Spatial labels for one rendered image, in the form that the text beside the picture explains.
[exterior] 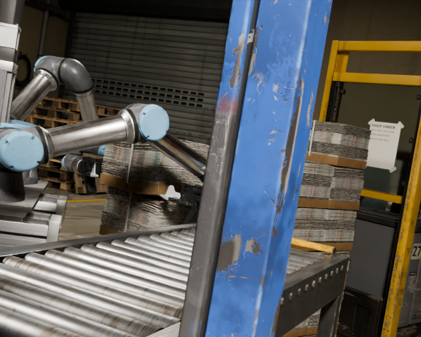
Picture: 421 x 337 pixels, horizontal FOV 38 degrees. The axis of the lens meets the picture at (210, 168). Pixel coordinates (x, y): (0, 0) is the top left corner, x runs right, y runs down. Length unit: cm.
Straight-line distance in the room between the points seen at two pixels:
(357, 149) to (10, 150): 212
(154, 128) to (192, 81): 842
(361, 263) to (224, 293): 339
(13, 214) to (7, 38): 63
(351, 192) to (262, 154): 286
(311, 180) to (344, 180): 28
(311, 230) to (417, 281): 103
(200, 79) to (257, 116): 971
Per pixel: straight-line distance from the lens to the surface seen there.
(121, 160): 257
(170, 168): 242
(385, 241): 389
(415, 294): 402
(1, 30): 223
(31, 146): 181
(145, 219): 248
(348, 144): 335
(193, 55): 1042
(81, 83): 270
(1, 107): 219
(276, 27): 60
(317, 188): 316
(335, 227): 337
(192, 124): 1025
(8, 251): 138
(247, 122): 59
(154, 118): 194
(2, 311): 100
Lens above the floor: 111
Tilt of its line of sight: 3 degrees down
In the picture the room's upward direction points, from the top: 9 degrees clockwise
